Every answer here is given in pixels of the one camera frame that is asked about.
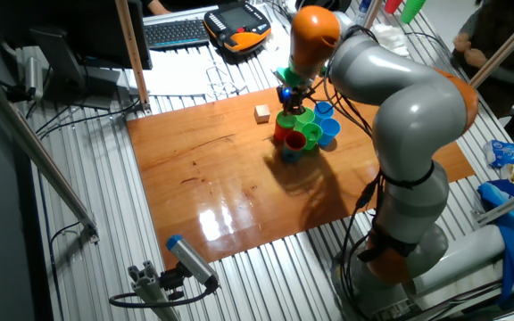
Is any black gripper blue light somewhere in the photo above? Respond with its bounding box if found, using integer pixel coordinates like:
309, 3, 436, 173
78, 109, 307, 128
276, 84, 310, 117

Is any person's forearm dark sleeve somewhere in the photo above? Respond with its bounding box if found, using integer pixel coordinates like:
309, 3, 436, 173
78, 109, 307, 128
143, 0, 173, 17

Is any green cup stack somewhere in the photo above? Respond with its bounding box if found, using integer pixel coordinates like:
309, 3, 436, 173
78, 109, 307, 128
400, 0, 427, 25

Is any person's bare hand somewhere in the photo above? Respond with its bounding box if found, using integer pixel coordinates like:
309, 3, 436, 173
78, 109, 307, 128
452, 31, 473, 54
463, 47, 488, 69

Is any small wooden block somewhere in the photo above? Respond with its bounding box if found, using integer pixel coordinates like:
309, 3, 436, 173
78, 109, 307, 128
253, 103, 271, 125

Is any orange and black teach pendant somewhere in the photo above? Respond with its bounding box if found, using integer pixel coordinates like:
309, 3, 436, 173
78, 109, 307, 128
203, 1, 272, 54

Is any varnished wooden board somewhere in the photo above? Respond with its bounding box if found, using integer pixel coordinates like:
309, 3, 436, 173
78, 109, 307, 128
126, 55, 476, 271

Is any white paper sheet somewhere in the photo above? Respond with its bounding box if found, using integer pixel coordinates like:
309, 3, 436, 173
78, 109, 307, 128
143, 44, 262, 97

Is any clear plastic bottle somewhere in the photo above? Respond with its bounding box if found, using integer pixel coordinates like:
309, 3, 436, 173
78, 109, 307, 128
353, 0, 373, 26

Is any white crumpled tissue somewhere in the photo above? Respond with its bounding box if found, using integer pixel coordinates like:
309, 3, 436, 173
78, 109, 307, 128
370, 22, 410, 58

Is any black computer keyboard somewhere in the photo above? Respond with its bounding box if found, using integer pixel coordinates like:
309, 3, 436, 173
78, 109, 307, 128
143, 4, 220, 51

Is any black computer monitor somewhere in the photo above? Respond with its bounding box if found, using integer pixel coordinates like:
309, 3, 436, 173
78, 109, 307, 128
0, 0, 153, 111

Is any blue tissue pack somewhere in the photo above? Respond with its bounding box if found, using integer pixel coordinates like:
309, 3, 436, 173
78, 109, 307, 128
483, 139, 514, 169

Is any person in dark jacket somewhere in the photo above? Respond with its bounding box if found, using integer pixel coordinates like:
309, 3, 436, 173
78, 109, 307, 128
452, 0, 514, 119

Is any white cylinder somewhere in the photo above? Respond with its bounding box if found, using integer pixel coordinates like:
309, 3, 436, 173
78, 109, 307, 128
406, 224, 507, 298

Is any short aluminium profile stub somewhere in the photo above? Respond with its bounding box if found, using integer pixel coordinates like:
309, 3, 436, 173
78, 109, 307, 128
127, 260, 182, 321

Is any small silver cylinder device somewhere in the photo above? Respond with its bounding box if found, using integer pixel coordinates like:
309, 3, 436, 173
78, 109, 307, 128
23, 55, 45, 102

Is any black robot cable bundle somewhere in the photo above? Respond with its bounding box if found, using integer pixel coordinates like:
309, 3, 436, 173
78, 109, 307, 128
319, 24, 392, 320

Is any aluminium frame profile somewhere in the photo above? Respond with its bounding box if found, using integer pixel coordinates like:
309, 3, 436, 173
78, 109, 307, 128
475, 182, 514, 226
360, 0, 383, 32
0, 62, 100, 244
468, 2, 514, 90

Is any brown upright frame post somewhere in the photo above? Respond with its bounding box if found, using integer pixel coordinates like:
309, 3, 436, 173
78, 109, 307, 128
113, 0, 152, 112

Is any silver camera with blue cap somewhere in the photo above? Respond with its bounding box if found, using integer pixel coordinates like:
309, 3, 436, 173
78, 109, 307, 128
165, 234, 220, 291

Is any black camera cable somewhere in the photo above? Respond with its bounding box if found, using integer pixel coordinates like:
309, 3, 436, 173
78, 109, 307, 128
108, 284, 218, 309

